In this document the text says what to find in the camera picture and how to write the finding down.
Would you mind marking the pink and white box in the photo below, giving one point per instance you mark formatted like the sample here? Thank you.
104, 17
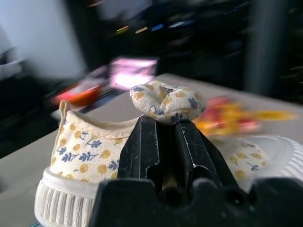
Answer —
132, 73

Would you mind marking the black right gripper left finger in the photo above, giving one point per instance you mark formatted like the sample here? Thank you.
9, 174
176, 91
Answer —
138, 151

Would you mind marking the red and orange packet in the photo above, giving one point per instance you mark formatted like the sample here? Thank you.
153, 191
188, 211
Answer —
80, 91

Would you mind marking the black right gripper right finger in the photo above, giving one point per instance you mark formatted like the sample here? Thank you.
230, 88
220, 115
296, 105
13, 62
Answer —
201, 156

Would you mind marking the cream floral canvas shoe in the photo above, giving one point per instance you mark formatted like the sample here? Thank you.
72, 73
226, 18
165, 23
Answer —
87, 153

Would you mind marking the yellow and red patterned object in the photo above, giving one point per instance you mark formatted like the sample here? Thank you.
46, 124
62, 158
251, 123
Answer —
234, 118

